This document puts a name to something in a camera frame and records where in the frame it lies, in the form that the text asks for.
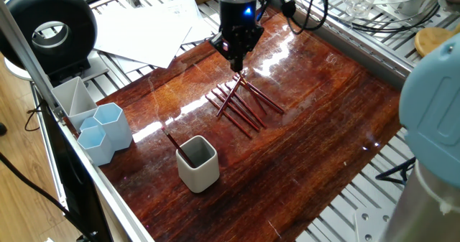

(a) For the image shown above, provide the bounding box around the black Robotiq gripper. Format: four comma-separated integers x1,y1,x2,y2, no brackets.
209,0,266,73

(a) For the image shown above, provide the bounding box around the white square ceramic pen holder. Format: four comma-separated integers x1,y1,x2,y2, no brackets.
175,134,221,194

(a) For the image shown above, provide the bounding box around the light blue hexagonal pen holder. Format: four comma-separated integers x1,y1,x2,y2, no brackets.
76,102,134,167

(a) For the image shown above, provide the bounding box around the white divided square pen holder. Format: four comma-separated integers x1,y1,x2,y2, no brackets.
50,75,98,132

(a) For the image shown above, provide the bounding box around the white paper sheet stack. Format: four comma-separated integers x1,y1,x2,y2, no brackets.
92,0,216,70

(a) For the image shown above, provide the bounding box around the red-brown wooden board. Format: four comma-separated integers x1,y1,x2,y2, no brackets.
95,6,403,242

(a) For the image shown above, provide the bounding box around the round wooden stand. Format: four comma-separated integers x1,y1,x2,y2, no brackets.
414,23,460,58

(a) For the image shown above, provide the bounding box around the black monitor panel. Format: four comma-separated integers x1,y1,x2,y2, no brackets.
35,100,114,242

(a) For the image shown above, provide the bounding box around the black gripper cable with plug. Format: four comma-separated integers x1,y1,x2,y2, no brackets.
257,0,328,34

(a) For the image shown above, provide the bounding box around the black cable pair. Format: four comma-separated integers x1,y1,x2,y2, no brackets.
333,3,441,34

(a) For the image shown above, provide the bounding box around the black ring-shaped lamp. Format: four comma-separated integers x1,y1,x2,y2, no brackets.
0,0,109,88

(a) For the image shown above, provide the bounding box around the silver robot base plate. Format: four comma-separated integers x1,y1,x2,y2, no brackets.
354,208,396,242

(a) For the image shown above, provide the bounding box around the black floor cable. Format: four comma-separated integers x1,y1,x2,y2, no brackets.
0,152,93,242

